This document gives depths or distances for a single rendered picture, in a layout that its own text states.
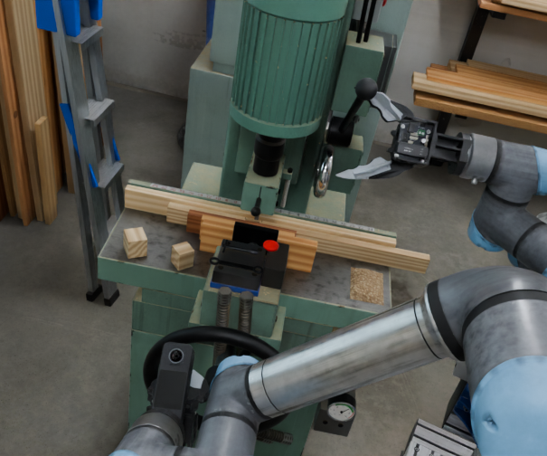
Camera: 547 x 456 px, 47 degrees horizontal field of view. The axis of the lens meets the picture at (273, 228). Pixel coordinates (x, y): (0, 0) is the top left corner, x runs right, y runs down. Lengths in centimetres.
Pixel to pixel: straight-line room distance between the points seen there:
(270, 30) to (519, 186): 48
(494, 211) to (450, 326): 45
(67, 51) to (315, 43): 104
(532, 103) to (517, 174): 221
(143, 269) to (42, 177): 147
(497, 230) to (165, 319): 69
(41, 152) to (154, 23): 138
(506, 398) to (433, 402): 183
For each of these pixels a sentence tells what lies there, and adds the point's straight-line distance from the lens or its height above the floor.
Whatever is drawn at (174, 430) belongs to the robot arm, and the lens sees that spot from 89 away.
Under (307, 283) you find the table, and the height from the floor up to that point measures 90.
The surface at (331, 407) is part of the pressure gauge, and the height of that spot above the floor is 67.
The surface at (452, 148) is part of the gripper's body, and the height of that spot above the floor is 130.
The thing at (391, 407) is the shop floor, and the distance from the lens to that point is 233.
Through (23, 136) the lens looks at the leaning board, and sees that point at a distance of 268.
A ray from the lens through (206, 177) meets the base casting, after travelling 174.
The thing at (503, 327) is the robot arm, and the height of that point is 136.
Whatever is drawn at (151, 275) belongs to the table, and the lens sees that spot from 130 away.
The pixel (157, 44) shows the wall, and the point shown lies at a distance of 381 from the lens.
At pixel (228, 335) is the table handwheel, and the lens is 110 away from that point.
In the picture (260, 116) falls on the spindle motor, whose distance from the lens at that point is 114.
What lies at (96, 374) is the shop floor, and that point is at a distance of 226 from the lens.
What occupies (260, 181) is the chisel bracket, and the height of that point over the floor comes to 107.
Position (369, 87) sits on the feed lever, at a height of 136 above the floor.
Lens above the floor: 176
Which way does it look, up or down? 37 degrees down
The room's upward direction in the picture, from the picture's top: 11 degrees clockwise
